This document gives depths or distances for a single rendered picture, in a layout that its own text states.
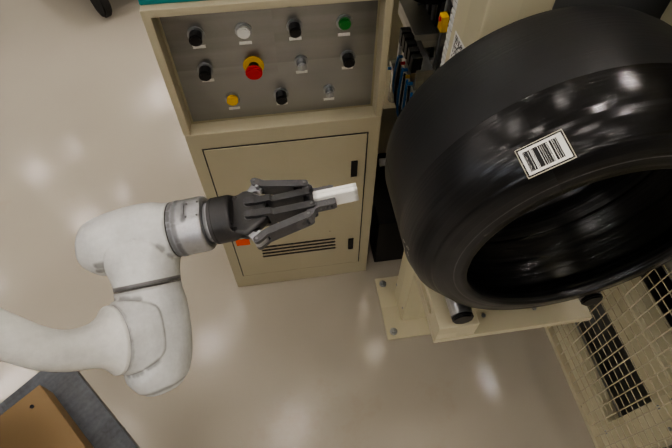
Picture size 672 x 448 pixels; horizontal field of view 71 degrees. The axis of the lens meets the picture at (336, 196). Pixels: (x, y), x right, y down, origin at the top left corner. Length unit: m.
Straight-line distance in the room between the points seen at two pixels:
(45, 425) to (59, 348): 0.56
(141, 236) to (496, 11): 0.70
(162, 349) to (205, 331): 1.26
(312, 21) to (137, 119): 1.83
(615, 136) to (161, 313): 0.66
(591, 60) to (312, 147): 0.87
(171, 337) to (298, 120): 0.76
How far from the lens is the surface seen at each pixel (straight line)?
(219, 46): 1.23
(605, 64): 0.72
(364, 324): 1.98
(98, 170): 2.68
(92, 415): 1.33
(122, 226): 0.79
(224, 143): 1.38
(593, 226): 1.16
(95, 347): 0.76
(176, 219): 0.76
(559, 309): 1.23
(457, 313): 1.02
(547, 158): 0.64
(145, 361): 0.77
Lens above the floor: 1.82
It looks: 52 degrees down
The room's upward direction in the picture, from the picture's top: straight up
